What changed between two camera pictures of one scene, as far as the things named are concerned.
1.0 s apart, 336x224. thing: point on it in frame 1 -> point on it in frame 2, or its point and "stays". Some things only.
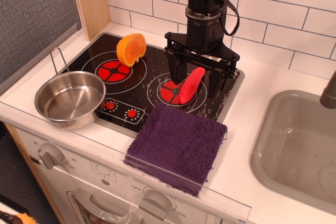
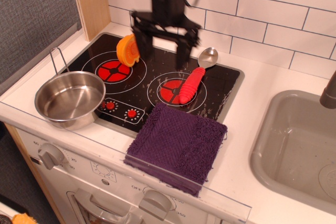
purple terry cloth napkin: x=175 y=148 stays
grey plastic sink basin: x=293 y=148 stays
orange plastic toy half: x=131 y=48 stays
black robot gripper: x=203 y=44 -> x=168 y=14
